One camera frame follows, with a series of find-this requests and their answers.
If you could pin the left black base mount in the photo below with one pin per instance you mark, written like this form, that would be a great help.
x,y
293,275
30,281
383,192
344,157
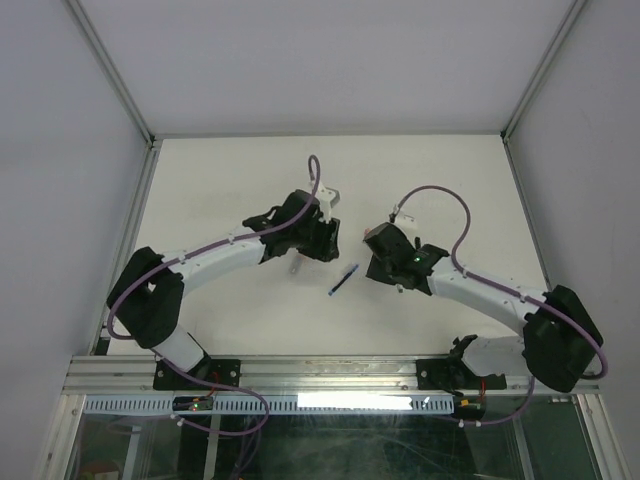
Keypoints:
x,y
223,371

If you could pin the aluminium mounting rail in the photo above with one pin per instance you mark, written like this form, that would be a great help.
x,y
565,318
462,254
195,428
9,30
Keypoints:
x,y
133,374

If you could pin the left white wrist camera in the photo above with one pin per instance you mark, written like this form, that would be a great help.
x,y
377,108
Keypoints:
x,y
327,199

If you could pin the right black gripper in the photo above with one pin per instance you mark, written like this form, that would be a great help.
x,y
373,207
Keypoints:
x,y
374,272

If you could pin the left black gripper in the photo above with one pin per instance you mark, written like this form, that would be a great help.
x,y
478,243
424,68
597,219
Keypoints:
x,y
326,249

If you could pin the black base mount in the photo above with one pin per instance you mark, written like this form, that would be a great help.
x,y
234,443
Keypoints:
x,y
440,374
223,371

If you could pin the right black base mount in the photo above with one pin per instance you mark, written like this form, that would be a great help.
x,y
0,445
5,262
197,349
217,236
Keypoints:
x,y
440,374

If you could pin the white slotted cable duct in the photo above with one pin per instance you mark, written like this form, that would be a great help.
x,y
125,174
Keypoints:
x,y
298,404

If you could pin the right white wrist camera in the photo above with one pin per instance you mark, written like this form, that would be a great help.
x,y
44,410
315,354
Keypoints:
x,y
400,218

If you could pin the blue gel pen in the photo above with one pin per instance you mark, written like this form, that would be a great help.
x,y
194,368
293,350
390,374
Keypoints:
x,y
349,271

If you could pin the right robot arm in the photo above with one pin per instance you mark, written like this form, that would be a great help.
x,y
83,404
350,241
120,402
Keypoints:
x,y
552,338

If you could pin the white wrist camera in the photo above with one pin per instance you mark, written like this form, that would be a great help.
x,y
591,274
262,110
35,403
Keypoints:
x,y
400,218
327,199

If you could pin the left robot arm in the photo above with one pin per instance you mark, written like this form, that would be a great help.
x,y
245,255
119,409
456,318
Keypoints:
x,y
149,293

